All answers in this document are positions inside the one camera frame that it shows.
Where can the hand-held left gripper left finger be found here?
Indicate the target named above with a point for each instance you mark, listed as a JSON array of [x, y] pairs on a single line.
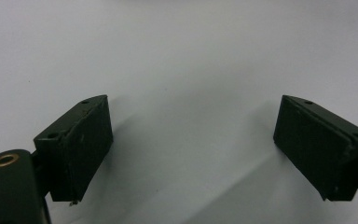
[[77, 149]]

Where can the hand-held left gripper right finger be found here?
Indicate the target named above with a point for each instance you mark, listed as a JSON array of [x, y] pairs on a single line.
[[317, 149]]

